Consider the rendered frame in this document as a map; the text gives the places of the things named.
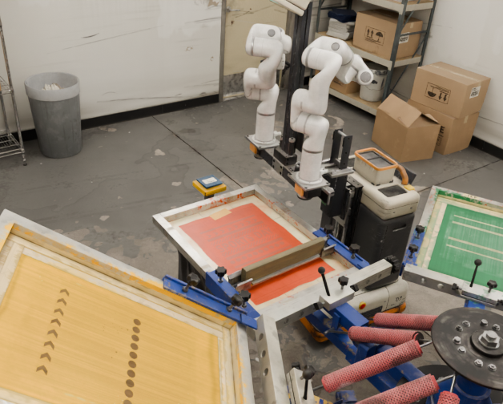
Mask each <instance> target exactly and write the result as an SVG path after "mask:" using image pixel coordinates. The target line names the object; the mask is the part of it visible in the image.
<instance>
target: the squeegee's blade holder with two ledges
mask: <svg viewBox="0 0 503 404"><path fill-rule="evenodd" d="M319 257H320V255H319V254H317V255H315V256H313V257H309V258H308V259H305V260H303V261H300V262H298V263H295V264H293V265H290V266H288V267H286V268H284V269H281V270H279V271H277V272H274V273H271V274H269V275H267V276H265V277H261V278H260V279H258V280H255V281H252V282H251V284H252V285H257V284H259V283H260V282H263V281H266V280H268V279H270V278H272V277H275V276H278V275H280V274H281V273H285V272H287V271H289V270H291V269H294V268H296V267H298V266H301V265H304V264H306V263H308V262H310V261H313V260H315V259H317V258H319Z"/></svg>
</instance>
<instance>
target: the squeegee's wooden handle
mask: <svg viewBox="0 0 503 404"><path fill-rule="evenodd" d="M324 242H325V239H324V238H323V237H321V236H320V237H318V238H316V239H314V240H310V241H308V242H306V243H303V244H300V245H298V246H296V247H294V248H290V249H288V250H286V251H283V252H280V253H278V254H276V255H274V256H271V257H268V258H265V259H263V260H261V261H257V262H256V263H253V264H251V265H248V266H245V267H243V268H242V272H241V282H244V281H247V280H249V279H252V280H253V281H255V280H258V279H260V278H261V277H265V276H267V275H269V274H271V273H274V272H277V271H279V270H281V269H284V268H286V267H288V266H290V265H293V264H295V263H298V262H300V261H303V260H305V259H308V258H309V257H313V256H315V255H317V254H319V255H320V253H321V249H323V248H324Z"/></svg>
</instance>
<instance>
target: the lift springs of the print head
mask: <svg viewBox="0 0 503 404"><path fill-rule="evenodd" d="M437 317H438V316H437V315H420V314H403V313H377V314H376V315H375V316H374V318H366V319H368V320H369V321H374V323H375V325H376V326H377V327H384V328H394V329H380V328H370V327H360V326H352V327H351V328H350V329H349V331H348V332H344V331H336V330H329V332H330V333H345V334H348V336H349V338H350V340H352V341H360V342H367V343H374V344H381V345H394V346H395V347H393V348H391V349H388V350H386V351H384V352H382V353H379V354H376V355H374V356H371V357H370V358H366V359H364V360H362V361H360V362H357V363H354V364H352V365H350V366H346V367H344V368H342V369H340V370H337V371H335V372H332V373H330V374H327V375H324V376H323V379H321V380H322V383H323V385H321V386H317V387H315V388H313V389H312V391H315V390H318V389H320V388H323V387H324V389H325V390H326V391H327V392H329V393H331V392H333V391H336V390H339V389H341V388H344V387H345V386H349V385H351V384H353V383H356V382H359V381H361V380H364V379H366V378H369V377H371V376H373V375H376V374H379V373H381V372H384V371H386V370H389V369H391V368H393V367H396V366H399V365H401V364H404V363H406V362H409V361H411V360H413V359H416V358H419V357H421V356H422V355H421V354H422V353H423V351H422V349H421V348H422V347H425V346H427V345H430V344H432V343H433V342H432V340H426V339H424V336H423V334H422V333H421V332H418V331H408V330H398V329H414V330H424V331H431V328H432V326H433V322H434V321H435V319H436V318H437ZM424 342H426V343H424ZM458 375H459V374H457V373H456V372H455V371H454V374H451V375H449V376H447V377H444V378H441V379H439V380H436V379H435V378H434V376H431V374H428V375H425V376H424V377H421V378H418V379H415V380H413V381H410V382H407V383H405V384H403V385H401V386H398V387H395V388H392V389H390V390H387V391H385V392H383V393H380V394H377V395H375V396H372V397H370V398H366V399H365V400H362V401H360V402H357V403H354V404H409V403H412V402H415V401H418V400H420V399H422V398H426V397H428V396H430V395H433V394H436V393H439V391H438V390H439V389H440V387H439V386H438V384H437V383H440V382H443V381H445V380H448V379H450V378H453V380H452V384H451V387H450V391H449V392H448V391H443V392H440V396H439V399H438V403H437V404H459V402H460V399H459V398H458V396H457V395H456V394H454V393H453V388H454V385H455V381H456V378H457V376H458ZM501 404H503V396H502V400H501Z"/></svg>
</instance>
